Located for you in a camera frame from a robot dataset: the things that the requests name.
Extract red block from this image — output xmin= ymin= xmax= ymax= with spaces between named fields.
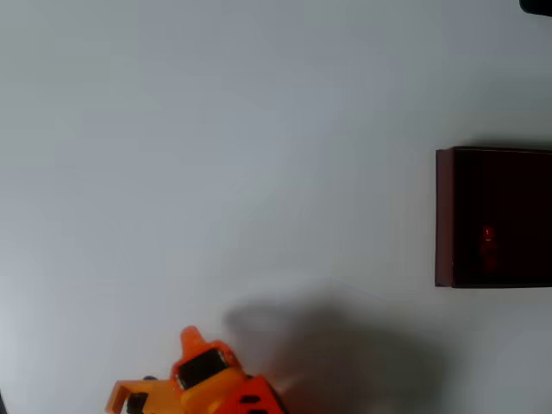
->
xmin=478 ymin=226 xmax=500 ymax=271

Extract dark brown box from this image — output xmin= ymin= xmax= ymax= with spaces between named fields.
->
xmin=434 ymin=146 xmax=552 ymax=289

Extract black object at picture edge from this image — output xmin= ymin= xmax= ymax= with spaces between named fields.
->
xmin=519 ymin=0 xmax=552 ymax=18

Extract light orange camera mount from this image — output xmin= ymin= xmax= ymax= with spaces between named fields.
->
xmin=105 ymin=377 xmax=182 ymax=414

